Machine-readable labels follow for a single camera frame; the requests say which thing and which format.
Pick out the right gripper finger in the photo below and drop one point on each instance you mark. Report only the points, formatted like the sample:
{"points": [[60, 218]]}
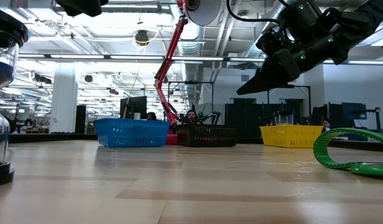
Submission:
{"points": [[278, 71]]}

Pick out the black capped hourglass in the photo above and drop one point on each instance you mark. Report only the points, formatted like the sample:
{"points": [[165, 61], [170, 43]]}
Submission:
{"points": [[283, 112]]}

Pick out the black round disc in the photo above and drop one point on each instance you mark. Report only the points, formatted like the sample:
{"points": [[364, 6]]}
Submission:
{"points": [[8, 29]]}

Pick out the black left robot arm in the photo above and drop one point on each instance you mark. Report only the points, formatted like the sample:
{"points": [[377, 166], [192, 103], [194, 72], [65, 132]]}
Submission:
{"points": [[82, 6]]}

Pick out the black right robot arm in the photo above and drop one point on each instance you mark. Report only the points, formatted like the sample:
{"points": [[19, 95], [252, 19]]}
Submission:
{"points": [[365, 18]]}

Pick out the person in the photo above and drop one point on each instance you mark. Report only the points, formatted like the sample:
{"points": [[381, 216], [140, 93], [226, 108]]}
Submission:
{"points": [[191, 115], [151, 116], [325, 124]]}

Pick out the yellow plastic basket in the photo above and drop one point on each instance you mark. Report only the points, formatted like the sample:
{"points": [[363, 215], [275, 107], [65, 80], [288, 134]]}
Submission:
{"points": [[291, 144]]}

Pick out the background robot station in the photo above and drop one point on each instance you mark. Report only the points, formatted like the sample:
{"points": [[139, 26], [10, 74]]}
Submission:
{"points": [[354, 111]]}

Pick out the red desk lamp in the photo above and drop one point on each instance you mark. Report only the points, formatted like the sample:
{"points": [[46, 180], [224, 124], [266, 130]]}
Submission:
{"points": [[166, 65]]}

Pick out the black plastic basket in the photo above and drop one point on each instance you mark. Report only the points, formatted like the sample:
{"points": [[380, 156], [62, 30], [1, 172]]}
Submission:
{"points": [[191, 143]]}

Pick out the black computer monitor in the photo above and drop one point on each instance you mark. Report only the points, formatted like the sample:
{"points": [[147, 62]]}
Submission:
{"points": [[134, 107]]}

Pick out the blue plastic basket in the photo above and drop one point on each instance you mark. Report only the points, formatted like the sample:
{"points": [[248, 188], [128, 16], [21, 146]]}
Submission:
{"points": [[132, 143]]}

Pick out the white pillar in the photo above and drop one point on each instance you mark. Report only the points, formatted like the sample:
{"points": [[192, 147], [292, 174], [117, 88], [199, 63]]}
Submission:
{"points": [[63, 99]]}

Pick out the black overhead camera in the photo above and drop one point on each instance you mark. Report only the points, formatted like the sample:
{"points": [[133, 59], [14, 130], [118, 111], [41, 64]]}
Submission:
{"points": [[141, 36]]}

